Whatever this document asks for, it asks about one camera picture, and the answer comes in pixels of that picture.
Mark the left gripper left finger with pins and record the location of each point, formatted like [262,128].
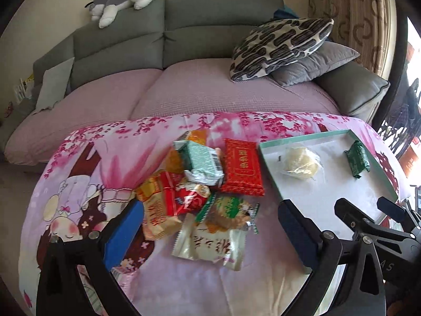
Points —
[60,290]

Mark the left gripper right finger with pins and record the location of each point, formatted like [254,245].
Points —
[361,289]

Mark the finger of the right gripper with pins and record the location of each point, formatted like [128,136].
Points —
[352,215]
[397,213]

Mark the dark green biscuit pack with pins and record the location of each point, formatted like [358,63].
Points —
[357,159]

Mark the clear bag white pastry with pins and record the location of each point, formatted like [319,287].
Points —
[300,162]

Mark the beige brown snack pack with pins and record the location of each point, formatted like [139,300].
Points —
[157,193]

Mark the red patterned flat pack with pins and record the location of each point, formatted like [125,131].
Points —
[242,168]

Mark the cream calligraphy snack pack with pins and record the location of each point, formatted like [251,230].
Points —
[196,241]

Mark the red nice snack pack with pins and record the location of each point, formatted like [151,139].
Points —
[182,196]

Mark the light green foil pack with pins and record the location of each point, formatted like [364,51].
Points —
[203,165]

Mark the teal white cardboard tray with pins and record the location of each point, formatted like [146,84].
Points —
[315,197]

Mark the cartoon print pink cloth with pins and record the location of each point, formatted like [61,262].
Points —
[179,215]

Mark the clear green biscuit pack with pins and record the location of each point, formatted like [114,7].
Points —
[224,212]

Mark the jelly cup pink lid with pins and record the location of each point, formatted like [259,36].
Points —
[220,154]

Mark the yellow orange snack pack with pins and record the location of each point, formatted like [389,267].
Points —
[177,158]

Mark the black white patterned pillow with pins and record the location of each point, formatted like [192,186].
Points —
[275,44]

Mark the pink textured sofa cover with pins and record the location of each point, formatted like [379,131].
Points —
[196,86]

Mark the patterned beige curtain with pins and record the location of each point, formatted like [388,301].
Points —
[368,26]

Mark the light grey cushion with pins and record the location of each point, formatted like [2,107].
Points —
[55,85]

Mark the grey green sofa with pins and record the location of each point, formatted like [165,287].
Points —
[168,32]

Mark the grey white plush dog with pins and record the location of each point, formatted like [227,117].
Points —
[105,11]

